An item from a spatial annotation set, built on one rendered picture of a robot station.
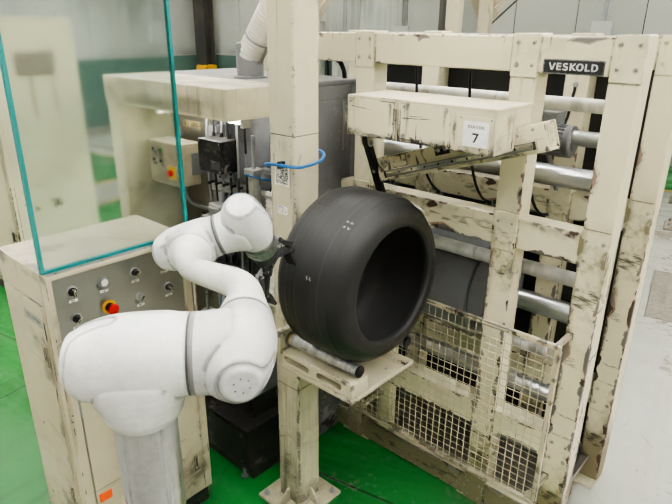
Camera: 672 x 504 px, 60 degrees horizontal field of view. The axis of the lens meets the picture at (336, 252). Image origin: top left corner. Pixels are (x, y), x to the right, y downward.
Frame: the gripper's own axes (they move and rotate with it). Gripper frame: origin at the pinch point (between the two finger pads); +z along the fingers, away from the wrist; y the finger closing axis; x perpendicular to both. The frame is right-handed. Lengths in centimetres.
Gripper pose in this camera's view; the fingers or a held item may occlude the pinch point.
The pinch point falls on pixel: (281, 281)
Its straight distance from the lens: 172.6
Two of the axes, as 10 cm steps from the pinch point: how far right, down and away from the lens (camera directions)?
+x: 9.0, 2.8, -3.3
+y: -3.9, 8.4, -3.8
